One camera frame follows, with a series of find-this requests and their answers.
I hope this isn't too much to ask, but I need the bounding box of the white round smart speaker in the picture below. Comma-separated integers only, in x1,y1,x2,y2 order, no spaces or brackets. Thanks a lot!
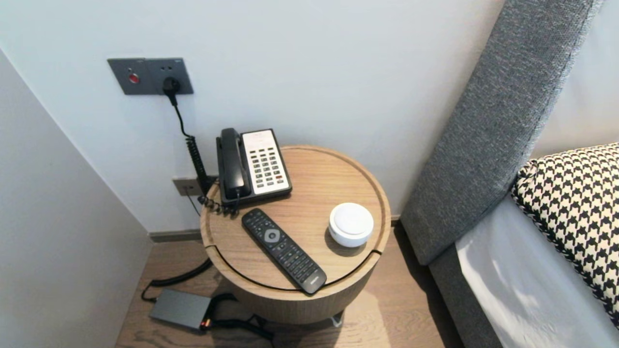
328,202,375,248

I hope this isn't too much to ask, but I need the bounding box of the black TV remote control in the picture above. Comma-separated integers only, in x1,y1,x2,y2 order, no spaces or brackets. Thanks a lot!
241,208,328,296

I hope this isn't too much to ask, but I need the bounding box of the round wooden side table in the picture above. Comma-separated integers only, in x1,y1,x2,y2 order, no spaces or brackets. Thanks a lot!
199,144,392,327

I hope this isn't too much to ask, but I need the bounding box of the black telephone base white keypad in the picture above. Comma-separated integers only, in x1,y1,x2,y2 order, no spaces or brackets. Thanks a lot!
216,128,293,209

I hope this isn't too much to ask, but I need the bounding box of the black telephone handset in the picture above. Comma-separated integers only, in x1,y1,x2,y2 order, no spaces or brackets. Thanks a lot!
220,128,252,201

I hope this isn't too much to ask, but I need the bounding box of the black power plug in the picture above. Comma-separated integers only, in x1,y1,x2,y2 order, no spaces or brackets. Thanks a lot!
162,77,182,107

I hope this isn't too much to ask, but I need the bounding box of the grey fabric headboard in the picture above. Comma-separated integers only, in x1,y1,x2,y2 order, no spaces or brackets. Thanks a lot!
400,0,606,266

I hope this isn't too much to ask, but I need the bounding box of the grey power adapter box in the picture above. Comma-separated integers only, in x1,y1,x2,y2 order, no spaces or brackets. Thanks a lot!
148,289,213,332

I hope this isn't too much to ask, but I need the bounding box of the grey fabric bed base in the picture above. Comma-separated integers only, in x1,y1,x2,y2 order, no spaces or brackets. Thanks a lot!
428,244,504,348

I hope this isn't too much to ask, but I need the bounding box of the black white houndstooth pillow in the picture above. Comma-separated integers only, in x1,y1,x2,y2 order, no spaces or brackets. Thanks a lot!
511,142,619,330

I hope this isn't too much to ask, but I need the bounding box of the black coiled handset cord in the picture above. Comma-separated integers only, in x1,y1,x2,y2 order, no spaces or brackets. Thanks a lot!
197,186,241,217

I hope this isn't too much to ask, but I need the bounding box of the black power cable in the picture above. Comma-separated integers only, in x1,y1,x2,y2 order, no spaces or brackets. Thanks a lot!
141,97,217,303

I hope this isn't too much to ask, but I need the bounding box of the small bronze wall outlet plate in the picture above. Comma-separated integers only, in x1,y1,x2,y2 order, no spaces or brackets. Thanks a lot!
172,177,205,197

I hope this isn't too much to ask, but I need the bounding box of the black corrugated adapter output cable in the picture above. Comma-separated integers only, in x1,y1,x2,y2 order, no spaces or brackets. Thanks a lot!
203,292,275,342

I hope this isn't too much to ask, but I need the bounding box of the grey wall socket panel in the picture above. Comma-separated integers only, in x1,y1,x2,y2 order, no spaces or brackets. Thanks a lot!
145,58,194,95

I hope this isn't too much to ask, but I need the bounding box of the grey switch panel red button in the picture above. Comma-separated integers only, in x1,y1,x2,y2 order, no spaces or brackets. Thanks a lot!
107,58,149,96

